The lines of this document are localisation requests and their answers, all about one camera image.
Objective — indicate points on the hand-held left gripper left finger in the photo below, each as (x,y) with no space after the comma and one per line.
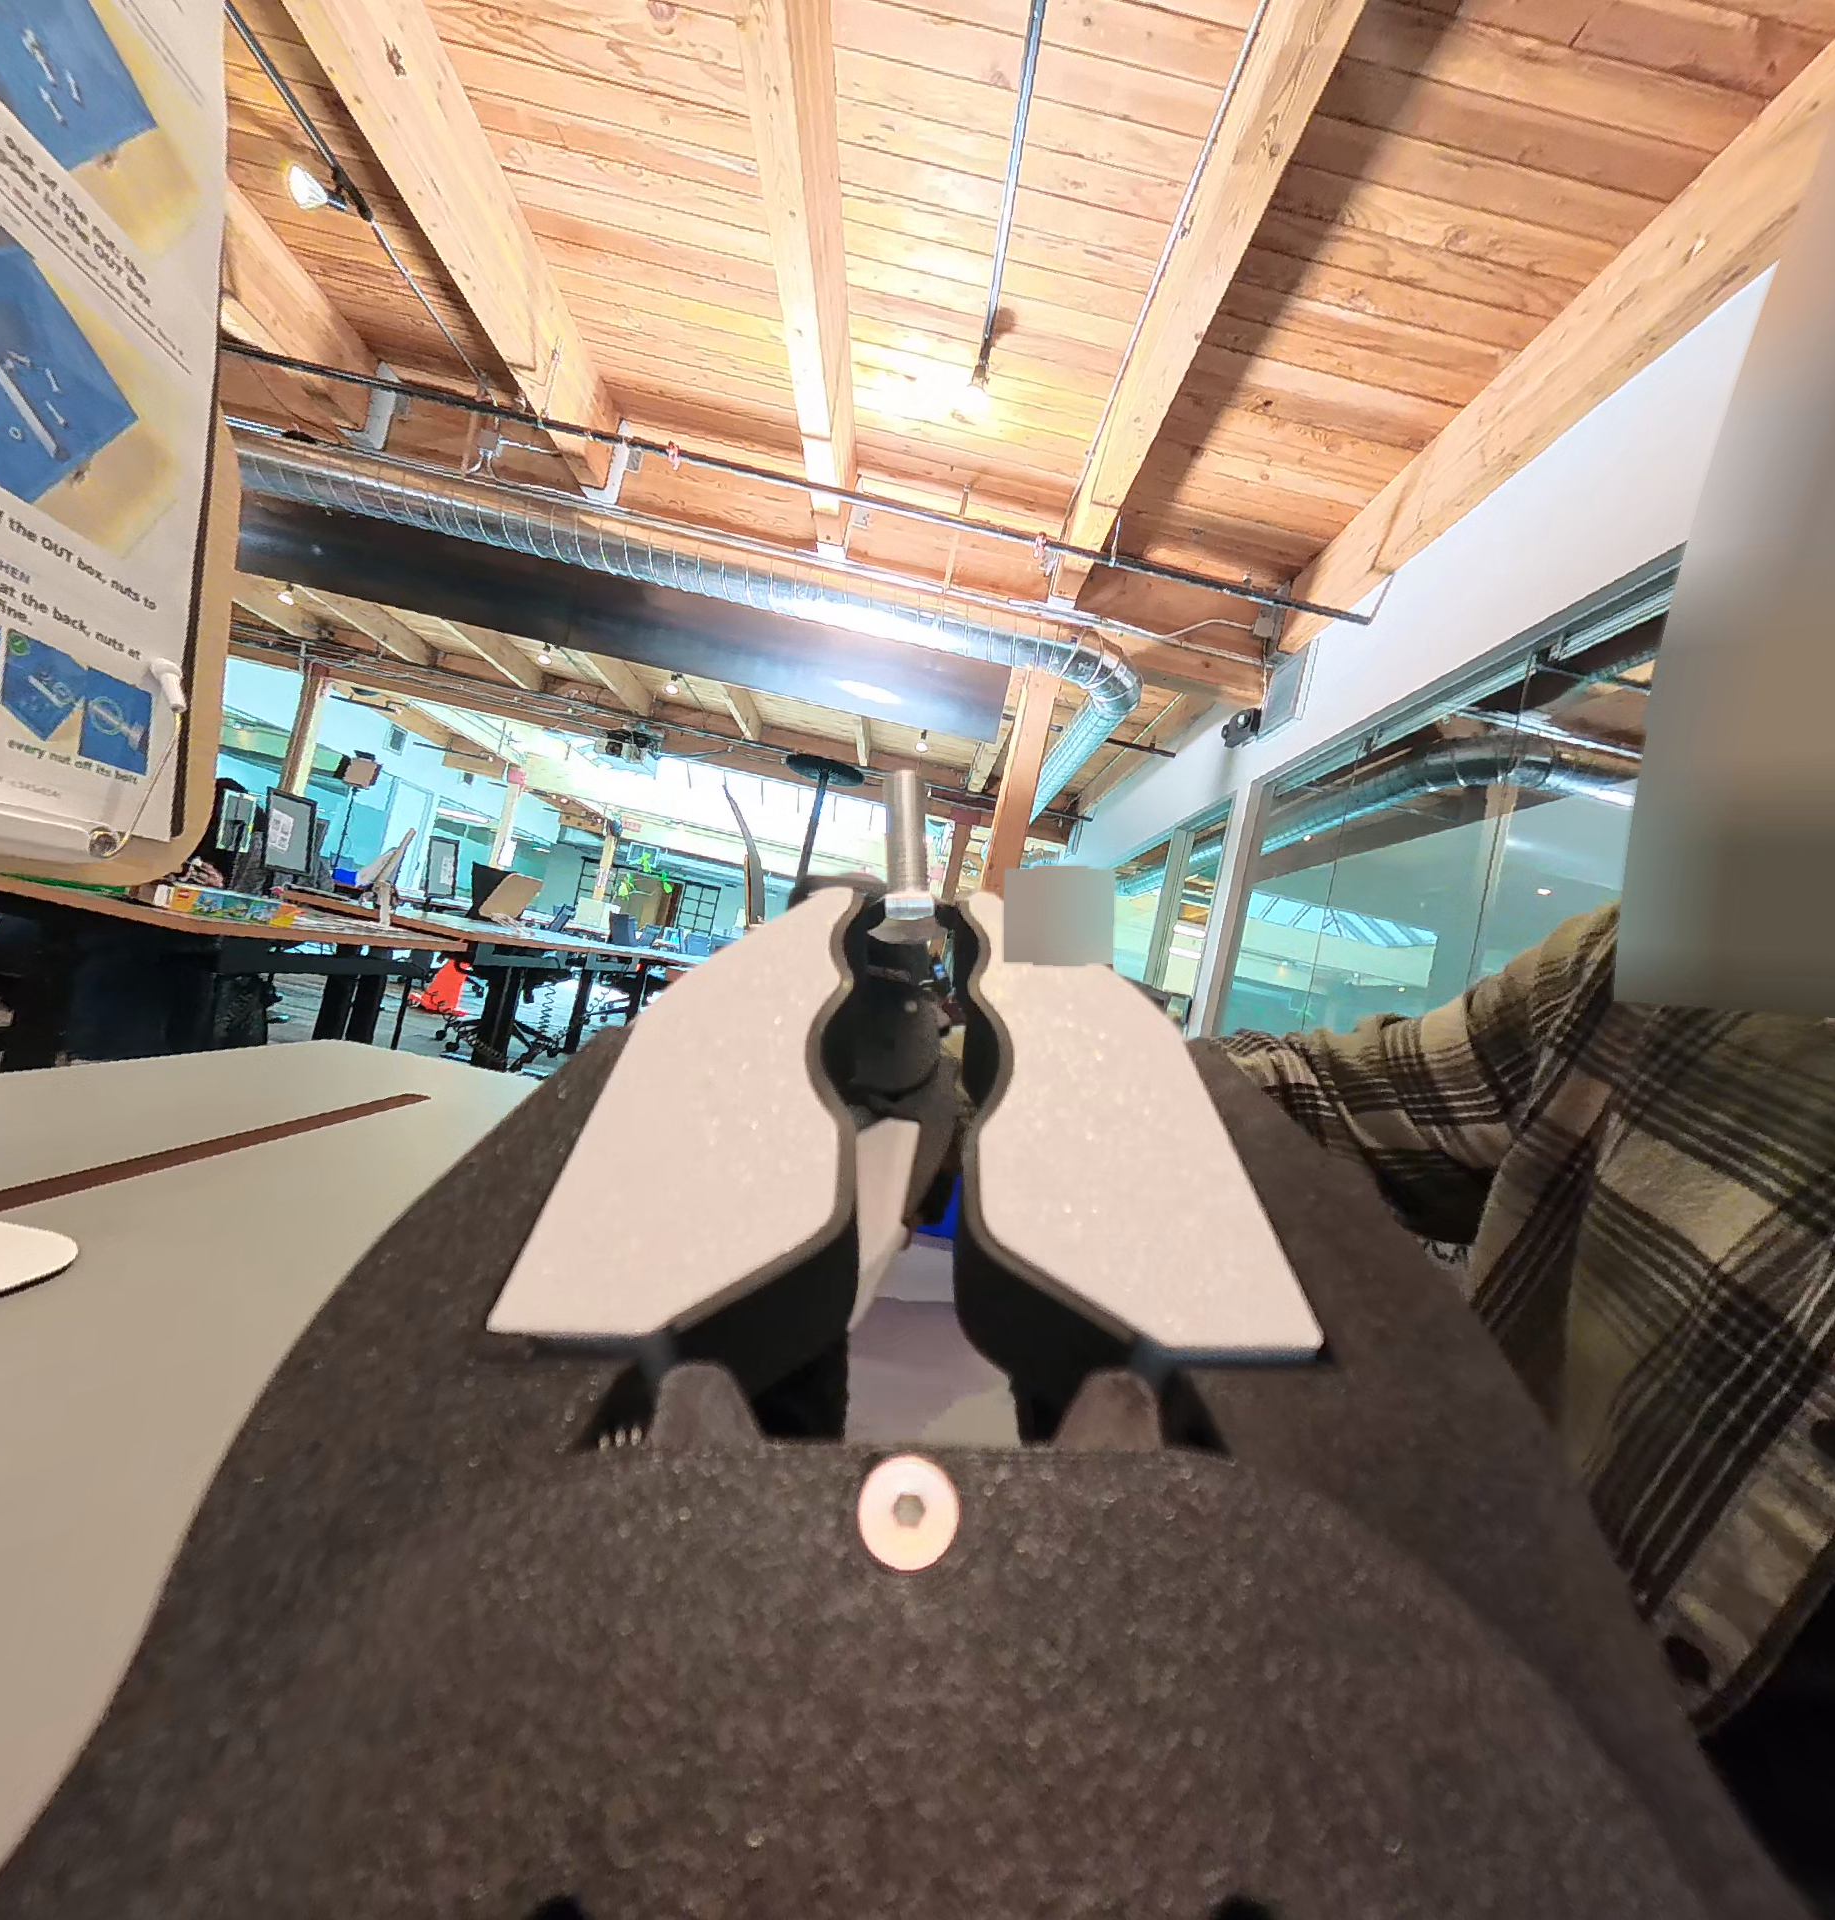
(678,1154)

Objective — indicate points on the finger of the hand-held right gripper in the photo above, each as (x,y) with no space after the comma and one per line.
(883,1217)

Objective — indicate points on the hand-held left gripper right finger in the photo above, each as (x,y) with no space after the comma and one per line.
(1142,1169)

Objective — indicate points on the silver hex bolt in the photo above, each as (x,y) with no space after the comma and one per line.
(905,833)

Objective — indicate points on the person's right forearm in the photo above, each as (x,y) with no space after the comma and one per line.
(1382,1095)

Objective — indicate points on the black floor lamp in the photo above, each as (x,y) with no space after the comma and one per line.
(822,768)

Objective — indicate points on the wooden office desk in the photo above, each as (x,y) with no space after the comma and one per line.
(257,931)

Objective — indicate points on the black computer monitor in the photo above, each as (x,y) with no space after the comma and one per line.
(291,835)

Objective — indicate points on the colourful toy box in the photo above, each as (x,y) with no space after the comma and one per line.
(229,902)

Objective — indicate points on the person's plaid shirt torso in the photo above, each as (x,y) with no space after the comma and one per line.
(1712,1275)

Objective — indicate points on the ceiling light bulb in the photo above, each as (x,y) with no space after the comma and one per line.
(976,395)

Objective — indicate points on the white stand base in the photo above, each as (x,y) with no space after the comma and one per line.
(1,1263)

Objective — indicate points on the instruction sheet clipboard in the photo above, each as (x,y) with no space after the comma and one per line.
(63,451)

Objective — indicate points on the ceiling spot light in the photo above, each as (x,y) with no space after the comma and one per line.
(314,188)

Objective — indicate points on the silver air duct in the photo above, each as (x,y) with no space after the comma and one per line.
(634,545)

